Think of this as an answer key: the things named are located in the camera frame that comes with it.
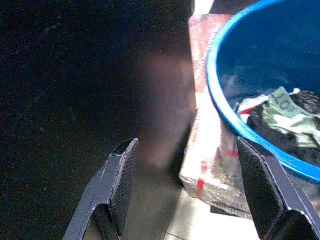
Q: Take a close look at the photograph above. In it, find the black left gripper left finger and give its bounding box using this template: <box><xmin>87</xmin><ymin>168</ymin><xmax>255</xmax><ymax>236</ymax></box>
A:
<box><xmin>62</xmin><ymin>137</ymin><xmax>139</xmax><ymax>240</ymax></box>

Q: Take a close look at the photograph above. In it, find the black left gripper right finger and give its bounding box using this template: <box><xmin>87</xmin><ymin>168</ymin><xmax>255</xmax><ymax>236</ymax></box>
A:
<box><xmin>236</xmin><ymin>136</ymin><xmax>320</xmax><ymax>240</ymax></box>

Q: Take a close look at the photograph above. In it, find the black garment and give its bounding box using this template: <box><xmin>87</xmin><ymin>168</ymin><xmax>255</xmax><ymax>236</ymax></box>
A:
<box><xmin>246</xmin><ymin>90</ymin><xmax>320</xmax><ymax>168</ymax></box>

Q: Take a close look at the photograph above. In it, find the green printed garment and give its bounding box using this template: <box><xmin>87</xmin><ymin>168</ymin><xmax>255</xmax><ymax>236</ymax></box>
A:
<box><xmin>261</xmin><ymin>86</ymin><xmax>320</xmax><ymax>149</ymax></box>

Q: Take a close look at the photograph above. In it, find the white and red garment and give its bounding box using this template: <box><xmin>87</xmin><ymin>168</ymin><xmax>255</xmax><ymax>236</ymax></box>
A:
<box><xmin>235</xmin><ymin>87</ymin><xmax>302</xmax><ymax>116</ymax></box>

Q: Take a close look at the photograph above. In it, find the red and white cardboard box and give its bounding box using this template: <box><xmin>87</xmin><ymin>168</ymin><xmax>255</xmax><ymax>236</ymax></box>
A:
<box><xmin>178</xmin><ymin>13</ymin><xmax>253</xmax><ymax>221</ymax></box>

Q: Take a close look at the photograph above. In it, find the blue plastic basin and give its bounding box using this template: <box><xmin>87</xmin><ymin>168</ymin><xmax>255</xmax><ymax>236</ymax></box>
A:
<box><xmin>206</xmin><ymin>0</ymin><xmax>320</xmax><ymax>185</ymax></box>

